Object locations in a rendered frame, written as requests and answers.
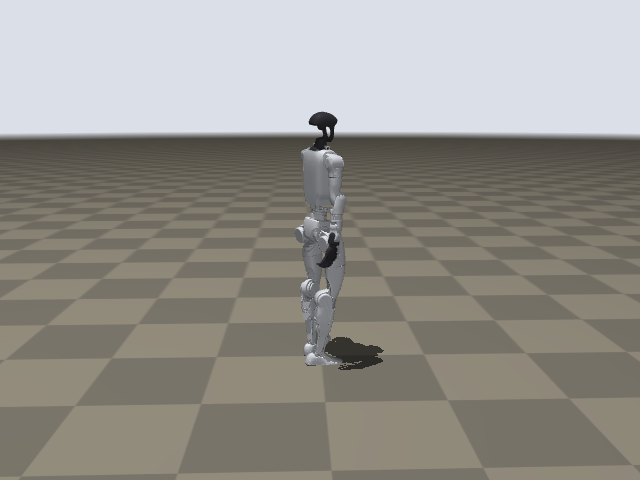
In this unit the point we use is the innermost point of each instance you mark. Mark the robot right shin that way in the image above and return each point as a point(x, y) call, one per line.
point(323, 319)

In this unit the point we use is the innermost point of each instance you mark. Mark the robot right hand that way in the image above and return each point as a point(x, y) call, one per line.
point(331, 252)

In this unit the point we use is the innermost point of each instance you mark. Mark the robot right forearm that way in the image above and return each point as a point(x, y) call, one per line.
point(336, 217)

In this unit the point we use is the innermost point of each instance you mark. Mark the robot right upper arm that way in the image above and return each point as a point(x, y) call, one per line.
point(334, 164)

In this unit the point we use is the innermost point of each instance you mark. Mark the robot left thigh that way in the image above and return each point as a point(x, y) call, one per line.
point(311, 256)

